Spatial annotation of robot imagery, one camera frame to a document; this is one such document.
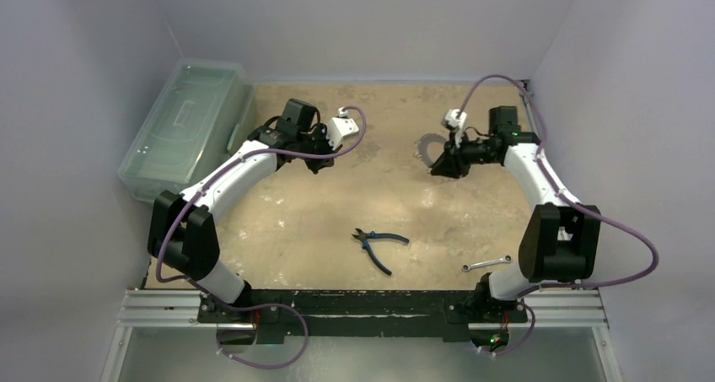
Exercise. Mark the aluminium frame rail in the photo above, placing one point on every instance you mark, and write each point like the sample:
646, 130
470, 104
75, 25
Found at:
163, 308

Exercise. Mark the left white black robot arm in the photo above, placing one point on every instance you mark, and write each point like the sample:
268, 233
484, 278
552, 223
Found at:
183, 232

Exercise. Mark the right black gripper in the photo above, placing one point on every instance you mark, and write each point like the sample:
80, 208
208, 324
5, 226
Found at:
455, 157

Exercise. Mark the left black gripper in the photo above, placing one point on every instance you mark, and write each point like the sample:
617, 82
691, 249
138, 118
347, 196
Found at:
314, 165

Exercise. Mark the translucent green plastic box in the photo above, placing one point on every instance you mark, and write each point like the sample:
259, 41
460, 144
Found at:
204, 112

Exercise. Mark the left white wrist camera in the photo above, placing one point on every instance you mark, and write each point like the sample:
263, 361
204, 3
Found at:
340, 128

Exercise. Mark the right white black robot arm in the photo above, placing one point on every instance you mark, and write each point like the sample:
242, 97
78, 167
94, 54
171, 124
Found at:
559, 243

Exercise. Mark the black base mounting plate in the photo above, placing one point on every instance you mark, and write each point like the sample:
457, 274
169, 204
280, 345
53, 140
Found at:
450, 315

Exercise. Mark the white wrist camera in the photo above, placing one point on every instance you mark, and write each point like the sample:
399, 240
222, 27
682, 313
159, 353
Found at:
454, 122
340, 128

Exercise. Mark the small silver wrench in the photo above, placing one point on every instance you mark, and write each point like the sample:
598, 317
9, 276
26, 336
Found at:
501, 260

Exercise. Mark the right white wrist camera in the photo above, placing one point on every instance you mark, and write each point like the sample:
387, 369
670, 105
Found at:
454, 122

